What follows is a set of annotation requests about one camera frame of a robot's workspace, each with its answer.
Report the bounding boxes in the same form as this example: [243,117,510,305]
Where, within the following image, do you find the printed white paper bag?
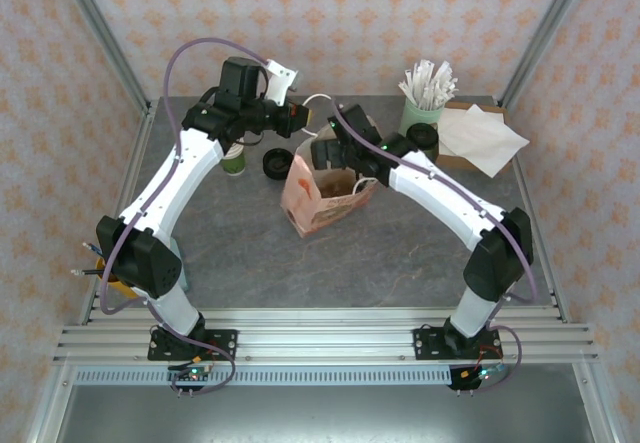
[279,93,381,238]

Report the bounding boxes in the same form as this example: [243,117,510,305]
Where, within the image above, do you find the black plastic cup lid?
[405,122,441,152]

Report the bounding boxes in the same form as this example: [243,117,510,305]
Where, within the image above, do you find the stack of black lids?
[262,147,294,181]

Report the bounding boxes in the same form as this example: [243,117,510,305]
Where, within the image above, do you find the stack of green paper cups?
[219,140,249,178]

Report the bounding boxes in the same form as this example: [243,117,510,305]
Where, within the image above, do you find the mint green straw cup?
[398,96,446,138]

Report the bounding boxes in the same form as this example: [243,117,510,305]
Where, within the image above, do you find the brown cardboard tray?
[435,101,516,173]

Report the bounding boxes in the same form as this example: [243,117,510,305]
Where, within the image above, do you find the white paper napkin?
[452,103,531,179]
[437,109,481,157]

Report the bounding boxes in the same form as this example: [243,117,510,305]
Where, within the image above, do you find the aluminium mounting rails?
[52,306,599,364]

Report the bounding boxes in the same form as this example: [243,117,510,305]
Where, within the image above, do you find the yellow mug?
[94,256,137,299]

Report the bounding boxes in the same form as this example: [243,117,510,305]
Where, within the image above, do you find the grey metal base panel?
[29,382,616,443]

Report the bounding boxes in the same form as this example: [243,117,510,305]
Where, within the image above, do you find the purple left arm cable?
[99,37,274,399]

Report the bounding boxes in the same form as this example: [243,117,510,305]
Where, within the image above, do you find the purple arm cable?
[329,107,539,394]
[99,37,274,399]

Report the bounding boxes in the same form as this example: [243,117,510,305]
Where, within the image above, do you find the aluminium frame post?
[499,0,596,109]
[52,0,151,114]

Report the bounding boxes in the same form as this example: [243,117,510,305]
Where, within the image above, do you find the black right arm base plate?
[412,327,504,362]

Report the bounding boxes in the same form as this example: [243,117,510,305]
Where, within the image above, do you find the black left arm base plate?
[146,329,239,362]

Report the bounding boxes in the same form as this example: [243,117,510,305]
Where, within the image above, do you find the grey slotted cable duct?
[72,367,454,388]

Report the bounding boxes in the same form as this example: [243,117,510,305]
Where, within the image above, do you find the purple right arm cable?
[329,107,539,394]

